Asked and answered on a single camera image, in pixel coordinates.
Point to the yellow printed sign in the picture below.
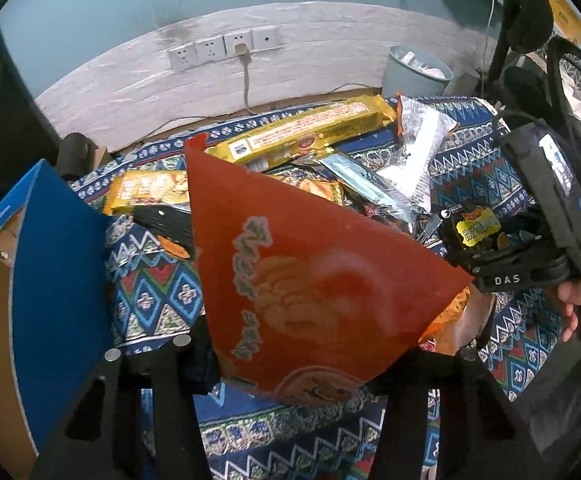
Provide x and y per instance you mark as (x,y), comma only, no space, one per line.
(567,20)

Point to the light blue trash bin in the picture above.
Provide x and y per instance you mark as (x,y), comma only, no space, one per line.
(400,80)

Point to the black device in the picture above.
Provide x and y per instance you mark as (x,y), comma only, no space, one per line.
(75,152)

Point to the small white box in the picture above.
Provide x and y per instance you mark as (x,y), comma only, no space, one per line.
(465,84)

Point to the small brown cardboard box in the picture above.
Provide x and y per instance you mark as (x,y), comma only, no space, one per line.
(103,156)

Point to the blue cardboard box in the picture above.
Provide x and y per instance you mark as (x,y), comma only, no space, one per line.
(55,285)

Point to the white silver snack packet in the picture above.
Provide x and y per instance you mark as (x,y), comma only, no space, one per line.
(420,150)

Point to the small orange snack packet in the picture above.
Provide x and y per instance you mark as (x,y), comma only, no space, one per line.
(320,191)

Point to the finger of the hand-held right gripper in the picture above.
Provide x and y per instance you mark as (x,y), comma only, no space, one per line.
(520,272)
(535,237)

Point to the blue patterned tablecloth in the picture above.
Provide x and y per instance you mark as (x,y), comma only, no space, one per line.
(155,290)

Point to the black office chair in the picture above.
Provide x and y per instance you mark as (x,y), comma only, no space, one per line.
(525,10)

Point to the silver snack bar packet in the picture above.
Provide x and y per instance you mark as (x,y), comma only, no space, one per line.
(360,180)

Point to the black packet yellow label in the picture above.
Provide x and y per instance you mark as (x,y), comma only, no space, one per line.
(477,227)

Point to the small yellow snack packet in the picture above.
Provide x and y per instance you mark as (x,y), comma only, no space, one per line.
(145,190)

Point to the crumpled white paper waste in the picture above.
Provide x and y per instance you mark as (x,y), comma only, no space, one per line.
(423,65)

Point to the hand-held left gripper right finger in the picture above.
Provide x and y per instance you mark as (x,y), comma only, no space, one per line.
(420,375)

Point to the long yellow snack packet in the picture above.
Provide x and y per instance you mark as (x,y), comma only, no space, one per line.
(310,127)

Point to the white wall socket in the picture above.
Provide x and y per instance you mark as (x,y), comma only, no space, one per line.
(268,37)
(231,40)
(183,57)
(210,51)

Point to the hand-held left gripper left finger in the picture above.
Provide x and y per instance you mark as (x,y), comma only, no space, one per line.
(170,375)

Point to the orange snack bag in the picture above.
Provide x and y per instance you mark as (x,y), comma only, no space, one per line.
(310,270)

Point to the black packet orange label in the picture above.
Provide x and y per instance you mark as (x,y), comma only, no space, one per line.
(165,225)

